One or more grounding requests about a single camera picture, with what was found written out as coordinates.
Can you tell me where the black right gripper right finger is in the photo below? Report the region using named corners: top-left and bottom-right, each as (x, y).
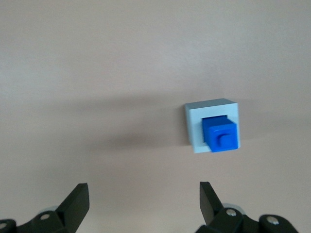
top-left (195, 181), bottom-right (298, 233)

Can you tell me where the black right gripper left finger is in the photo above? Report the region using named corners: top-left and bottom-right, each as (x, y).
top-left (0, 183), bottom-right (90, 233)

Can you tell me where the blue plastic part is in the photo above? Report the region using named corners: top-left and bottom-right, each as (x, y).
top-left (201, 116), bottom-right (238, 153)

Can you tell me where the gray square base block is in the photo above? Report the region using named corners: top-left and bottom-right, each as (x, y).
top-left (183, 98), bottom-right (241, 155)

